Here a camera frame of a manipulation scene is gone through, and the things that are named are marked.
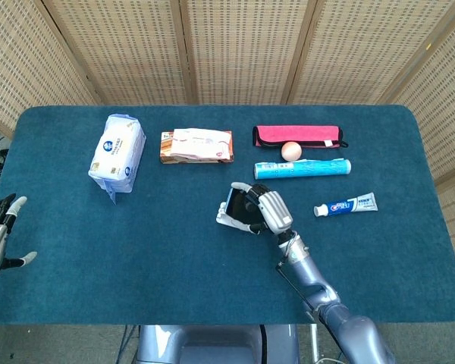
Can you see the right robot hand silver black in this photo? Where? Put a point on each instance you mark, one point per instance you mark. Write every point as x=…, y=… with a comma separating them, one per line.
x=275, y=210

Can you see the black smartphone blue screen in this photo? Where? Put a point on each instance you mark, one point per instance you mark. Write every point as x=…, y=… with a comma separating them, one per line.
x=239, y=206

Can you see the white folding phone stand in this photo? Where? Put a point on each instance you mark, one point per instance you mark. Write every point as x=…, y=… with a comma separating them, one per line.
x=227, y=221

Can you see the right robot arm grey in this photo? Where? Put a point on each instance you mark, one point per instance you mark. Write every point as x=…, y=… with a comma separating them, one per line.
x=356, y=333

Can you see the blue white toothpaste tube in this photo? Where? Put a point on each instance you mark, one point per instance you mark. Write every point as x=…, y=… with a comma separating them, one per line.
x=345, y=206

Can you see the cyan cylindrical tube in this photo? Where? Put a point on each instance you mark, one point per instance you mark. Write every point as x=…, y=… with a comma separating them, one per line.
x=307, y=168

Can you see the peach coloured ball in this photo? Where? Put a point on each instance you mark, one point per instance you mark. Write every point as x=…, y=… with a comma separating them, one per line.
x=291, y=151

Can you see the pink towel with black trim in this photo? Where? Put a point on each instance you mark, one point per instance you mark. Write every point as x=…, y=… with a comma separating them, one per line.
x=295, y=133

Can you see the pink wet wipes pack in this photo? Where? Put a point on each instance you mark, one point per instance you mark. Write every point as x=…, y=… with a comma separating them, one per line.
x=197, y=144

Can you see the brown snack package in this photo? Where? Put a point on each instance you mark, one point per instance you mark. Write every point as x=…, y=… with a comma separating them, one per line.
x=165, y=150

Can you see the white metal table leg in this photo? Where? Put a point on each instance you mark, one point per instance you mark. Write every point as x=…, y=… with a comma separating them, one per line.
x=314, y=341

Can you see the blue table mat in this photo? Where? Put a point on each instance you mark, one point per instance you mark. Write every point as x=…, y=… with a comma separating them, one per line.
x=136, y=246

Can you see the grey robot torso base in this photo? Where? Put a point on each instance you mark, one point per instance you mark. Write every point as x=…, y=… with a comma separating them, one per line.
x=212, y=345

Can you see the white blue tissue pack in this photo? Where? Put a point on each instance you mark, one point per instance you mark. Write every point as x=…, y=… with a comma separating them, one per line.
x=115, y=151

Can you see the woven bamboo folding screen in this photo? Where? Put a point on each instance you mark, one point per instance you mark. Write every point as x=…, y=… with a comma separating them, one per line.
x=242, y=49

